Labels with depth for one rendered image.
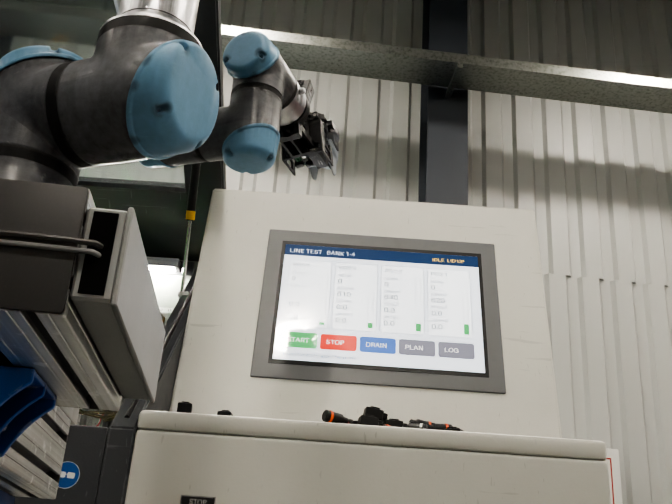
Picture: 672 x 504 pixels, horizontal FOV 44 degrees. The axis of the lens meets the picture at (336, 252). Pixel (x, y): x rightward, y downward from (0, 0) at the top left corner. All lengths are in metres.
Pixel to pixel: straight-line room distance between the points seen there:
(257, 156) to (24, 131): 0.34
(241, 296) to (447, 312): 0.40
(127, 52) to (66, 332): 0.40
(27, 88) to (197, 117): 0.18
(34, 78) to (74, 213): 0.41
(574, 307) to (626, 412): 0.82
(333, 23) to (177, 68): 6.25
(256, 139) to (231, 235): 0.61
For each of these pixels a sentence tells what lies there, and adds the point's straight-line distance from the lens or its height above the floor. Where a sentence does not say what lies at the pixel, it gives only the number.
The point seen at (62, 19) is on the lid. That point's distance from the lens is 1.77.
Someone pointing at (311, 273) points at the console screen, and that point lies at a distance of 1.66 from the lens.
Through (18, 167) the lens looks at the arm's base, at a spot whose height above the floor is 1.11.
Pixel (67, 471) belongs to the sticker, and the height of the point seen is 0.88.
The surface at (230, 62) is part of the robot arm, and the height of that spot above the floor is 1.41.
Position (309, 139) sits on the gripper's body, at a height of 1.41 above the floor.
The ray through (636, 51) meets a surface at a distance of 7.68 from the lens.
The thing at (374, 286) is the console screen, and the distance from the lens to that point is 1.64.
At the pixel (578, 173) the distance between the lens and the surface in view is 6.79.
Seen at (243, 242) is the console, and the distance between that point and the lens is 1.71.
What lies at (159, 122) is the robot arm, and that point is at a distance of 0.86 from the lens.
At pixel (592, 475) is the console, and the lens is 1.31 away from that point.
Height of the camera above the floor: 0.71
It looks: 24 degrees up
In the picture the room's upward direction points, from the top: 4 degrees clockwise
